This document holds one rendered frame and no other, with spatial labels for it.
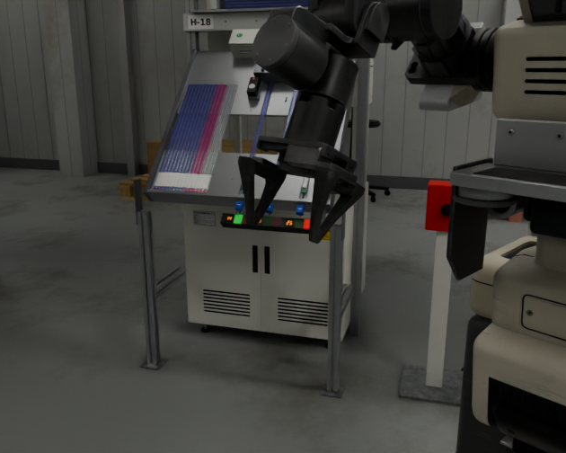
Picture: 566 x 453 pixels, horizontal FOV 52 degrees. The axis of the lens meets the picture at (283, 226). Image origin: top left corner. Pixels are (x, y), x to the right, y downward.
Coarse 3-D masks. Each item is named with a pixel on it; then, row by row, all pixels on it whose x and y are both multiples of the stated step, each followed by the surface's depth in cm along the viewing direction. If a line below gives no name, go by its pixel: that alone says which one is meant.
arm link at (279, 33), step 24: (264, 24) 60; (288, 24) 57; (312, 24) 60; (360, 24) 62; (384, 24) 63; (264, 48) 59; (288, 48) 57; (312, 48) 59; (336, 48) 65; (360, 48) 63; (288, 72) 59; (312, 72) 60
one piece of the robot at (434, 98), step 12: (480, 24) 84; (432, 84) 84; (444, 84) 83; (420, 96) 85; (432, 96) 83; (444, 96) 82; (480, 96) 88; (420, 108) 85; (432, 108) 84; (444, 108) 82; (456, 108) 83
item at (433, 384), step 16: (432, 192) 196; (448, 192) 195; (432, 208) 198; (448, 208) 194; (432, 224) 199; (448, 272) 204; (432, 288) 207; (448, 288) 205; (432, 304) 208; (432, 320) 210; (432, 336) 212; (432, 352) 213; (416, 368) 230; (432, 368) 215; (416, 384) 218; (432, 384) 216; (448, 384) 218; (432, 400) 208; (448, 400) 208
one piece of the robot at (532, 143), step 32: (512, 128) 73; (544, 128) 70; (480, 160) 77; (512, 160) 74; (544, 160) 71; (480, 192) 70; (512, 192) 66; (544, 192) 63; (448, 224) 75; (480, 224) 80; (544, 224) 74; (448, 256) 75; (480, 256) 82
